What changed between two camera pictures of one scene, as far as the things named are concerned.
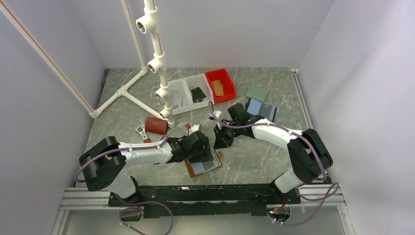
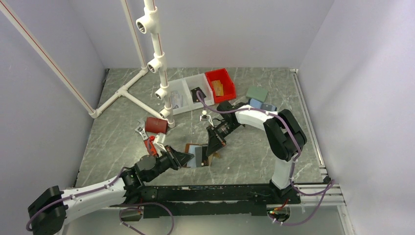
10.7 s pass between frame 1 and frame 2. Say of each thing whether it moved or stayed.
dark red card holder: stayed
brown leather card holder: moved
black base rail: stayed
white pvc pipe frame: stayed
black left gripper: moved
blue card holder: stayed
